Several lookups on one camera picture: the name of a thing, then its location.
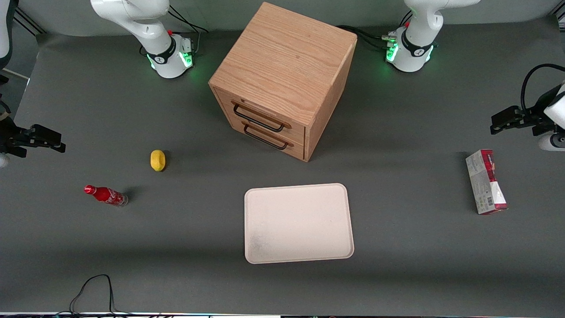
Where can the wooden two-drawer cabinet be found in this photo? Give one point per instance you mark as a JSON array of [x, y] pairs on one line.
[[282, 62]]

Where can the red cola bottle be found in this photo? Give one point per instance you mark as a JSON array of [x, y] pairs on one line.
[[106, 194]]

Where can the red cookie box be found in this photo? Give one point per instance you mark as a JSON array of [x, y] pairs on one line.
[[485, 185]]

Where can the wide wooden drawer front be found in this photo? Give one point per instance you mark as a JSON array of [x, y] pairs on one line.
[[296, 132]]

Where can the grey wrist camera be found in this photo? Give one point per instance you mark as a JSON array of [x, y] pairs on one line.
[[3, 160], [551, 142]]

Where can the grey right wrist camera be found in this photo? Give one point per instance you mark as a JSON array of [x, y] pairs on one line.
[[3, 160]]

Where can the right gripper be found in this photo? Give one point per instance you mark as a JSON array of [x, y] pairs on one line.
[[9, 135]]

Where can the black diagonal strut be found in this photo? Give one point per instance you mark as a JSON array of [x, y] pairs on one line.
[[30, 23]]

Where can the beige rectangular tray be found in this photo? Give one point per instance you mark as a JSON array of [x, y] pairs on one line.
[[298, 223]]

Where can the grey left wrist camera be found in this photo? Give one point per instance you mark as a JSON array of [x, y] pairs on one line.
[[551, 142]]

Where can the narrow wooden drawer front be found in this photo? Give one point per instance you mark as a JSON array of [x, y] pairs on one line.
[[298, 149]]

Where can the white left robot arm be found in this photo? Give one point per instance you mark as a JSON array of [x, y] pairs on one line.
[[415, 48]]

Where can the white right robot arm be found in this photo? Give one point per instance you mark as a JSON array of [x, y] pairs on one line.
[[150, 26]]

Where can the yellow lemon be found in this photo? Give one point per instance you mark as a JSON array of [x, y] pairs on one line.
[[157, 160]]

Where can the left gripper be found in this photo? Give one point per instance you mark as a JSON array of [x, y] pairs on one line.
[[536, 117]]

